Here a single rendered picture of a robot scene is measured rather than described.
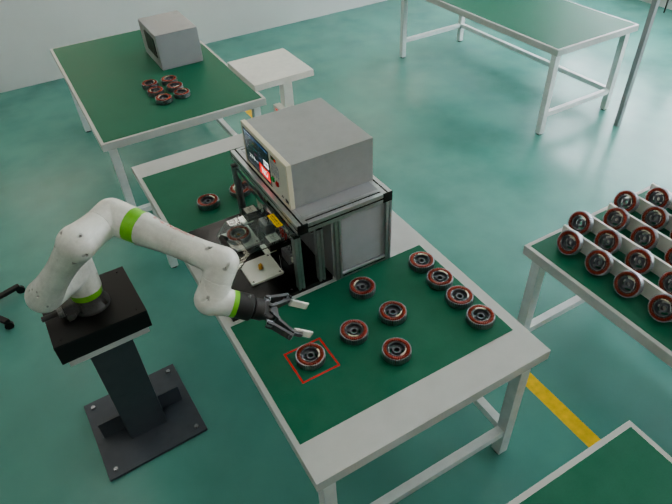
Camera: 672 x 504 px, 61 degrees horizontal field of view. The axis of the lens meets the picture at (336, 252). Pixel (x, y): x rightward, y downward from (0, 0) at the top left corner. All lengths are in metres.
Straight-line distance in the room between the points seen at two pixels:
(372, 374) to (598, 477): 0.79
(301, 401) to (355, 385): 0.20
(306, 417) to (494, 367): 0.71
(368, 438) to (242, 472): 0.98
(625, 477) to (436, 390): 0.63
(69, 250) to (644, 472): 1.91
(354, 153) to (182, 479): 1.67
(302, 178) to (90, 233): 0.80
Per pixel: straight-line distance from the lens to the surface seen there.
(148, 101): 4.20
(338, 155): 2.26
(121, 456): 3.03
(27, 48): 6.84
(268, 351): 2.24
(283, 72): 3.20
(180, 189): 3.18
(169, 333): 3.45
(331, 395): 2.09
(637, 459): 2.14
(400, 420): 2.04
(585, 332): 3.48
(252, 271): 2.52
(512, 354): 2.27
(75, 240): 1.93
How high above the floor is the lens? 2.47
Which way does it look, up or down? 41 degrees down
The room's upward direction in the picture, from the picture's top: 3 degrees counter-clockwise
